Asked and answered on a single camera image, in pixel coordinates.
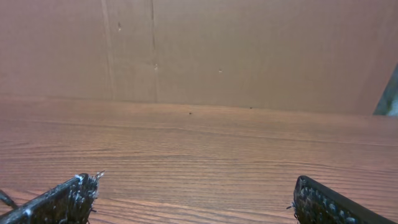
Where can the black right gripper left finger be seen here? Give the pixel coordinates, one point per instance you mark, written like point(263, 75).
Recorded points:
point(68, 202)

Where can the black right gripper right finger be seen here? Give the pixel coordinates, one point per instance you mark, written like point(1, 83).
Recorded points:
point(314, 203)

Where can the brown cardboard backboard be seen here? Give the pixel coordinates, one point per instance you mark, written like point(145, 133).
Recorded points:
point(318, 56)

